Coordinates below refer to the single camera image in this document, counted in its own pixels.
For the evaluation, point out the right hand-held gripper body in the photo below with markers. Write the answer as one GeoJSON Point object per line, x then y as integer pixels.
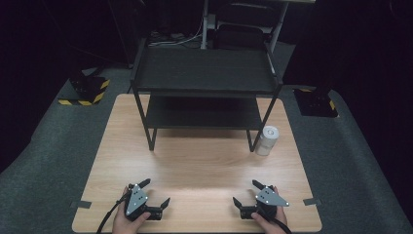
{"type": "Point", "coordinates": [268, 199]}

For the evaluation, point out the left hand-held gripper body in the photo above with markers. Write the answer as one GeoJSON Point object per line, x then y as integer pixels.
{"type": "Point", "coordinates": [136, 200]}

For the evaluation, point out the person's right hand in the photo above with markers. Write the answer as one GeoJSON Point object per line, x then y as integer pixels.
{"type": "Point", "coordinates": [276, 218]}

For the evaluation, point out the person's left hand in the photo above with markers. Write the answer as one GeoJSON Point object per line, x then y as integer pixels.
{"type": "Point", "coordinates": [124, 222]}

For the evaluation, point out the grey tape strip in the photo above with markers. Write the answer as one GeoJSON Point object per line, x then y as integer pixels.
{"type": "Point", "coordinates": [312, 201]}
{"type": "Point", "coordinates": [81, 204]}

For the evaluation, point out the white cylindrical container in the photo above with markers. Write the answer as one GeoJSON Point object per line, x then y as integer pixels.
{"type": "Point", "coordinates": [268, 140]}

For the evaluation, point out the black yellow striped stand base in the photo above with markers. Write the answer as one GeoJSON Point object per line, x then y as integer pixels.
{"type": "Point", "coordinates": [88, 91]}
{"type": "Point", "coordinates": [316, 102]}

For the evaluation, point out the black two-tier shelf rack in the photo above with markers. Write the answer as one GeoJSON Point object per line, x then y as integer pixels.
{"type": "Point", "coordinates": [204, 70]}

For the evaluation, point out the black chair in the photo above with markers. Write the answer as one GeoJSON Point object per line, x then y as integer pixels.
{"type": "Point", "coordinates": [240, 32]}

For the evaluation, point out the white metal frame desk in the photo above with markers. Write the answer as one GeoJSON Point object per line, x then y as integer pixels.
{"type": "Point", "coordinates": [205, 22]}

